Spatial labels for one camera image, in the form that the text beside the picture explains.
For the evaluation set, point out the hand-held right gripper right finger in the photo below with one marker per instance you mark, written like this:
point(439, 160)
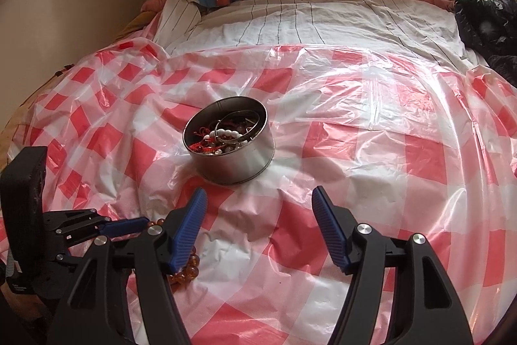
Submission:
point(329, 236)

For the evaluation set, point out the red checkered plastic sheet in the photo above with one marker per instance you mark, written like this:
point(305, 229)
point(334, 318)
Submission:
point(363, 167)

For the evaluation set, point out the pink cloth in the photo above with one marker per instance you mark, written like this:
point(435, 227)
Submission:
point(155, 1)

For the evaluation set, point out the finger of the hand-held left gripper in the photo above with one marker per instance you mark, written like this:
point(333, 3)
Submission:
point(125, 227)
point(72, 250)

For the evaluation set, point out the pink pillow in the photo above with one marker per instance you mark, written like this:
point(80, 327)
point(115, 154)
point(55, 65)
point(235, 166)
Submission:
point(438, 0)

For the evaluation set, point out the person's left forearm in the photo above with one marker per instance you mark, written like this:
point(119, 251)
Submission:
point(16, 329)

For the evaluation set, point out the black plastic bag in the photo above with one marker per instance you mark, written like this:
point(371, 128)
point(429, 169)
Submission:
point(484, 29)

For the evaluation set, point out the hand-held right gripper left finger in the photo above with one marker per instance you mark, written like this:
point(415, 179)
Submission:
point(186, 236)

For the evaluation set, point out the round metal tin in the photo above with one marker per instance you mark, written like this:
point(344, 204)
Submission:
point(238, 163)

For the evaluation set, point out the silver bangle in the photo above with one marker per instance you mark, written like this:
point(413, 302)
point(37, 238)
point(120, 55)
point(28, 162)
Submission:
point(215, 128)

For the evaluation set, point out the white striped bedsheet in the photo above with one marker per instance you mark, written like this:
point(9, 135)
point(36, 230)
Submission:
point(323, 21)

